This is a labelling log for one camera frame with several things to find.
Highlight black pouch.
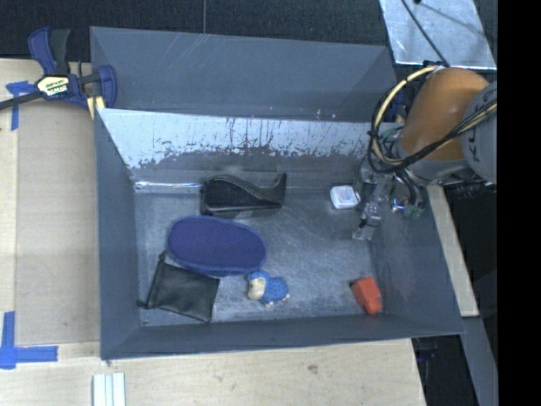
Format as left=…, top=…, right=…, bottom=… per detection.
left=135, top=250, right=221, bottom=325

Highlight black shoe insole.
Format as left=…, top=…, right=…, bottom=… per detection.
left=199, top=172, right=288, bottom=220

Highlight orange-red block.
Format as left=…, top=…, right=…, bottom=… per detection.
left=350, top=275, right=385, bottom=316

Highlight blue slipper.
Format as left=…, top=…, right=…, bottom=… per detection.
left=166, top=215, right=269, bottom=278

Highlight grey metal bin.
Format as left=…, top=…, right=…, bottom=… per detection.
left=89, top=25, right=467, bottom=361

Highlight pale wood board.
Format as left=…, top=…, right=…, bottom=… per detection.
left=14, top=99, right=103, bottom=347

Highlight blue toy sheep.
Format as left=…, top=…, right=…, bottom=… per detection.
left=246, top=269, right=292, bottom=309

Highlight small white box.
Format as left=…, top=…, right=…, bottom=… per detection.
left=329, top=184, right=362, bottom=211

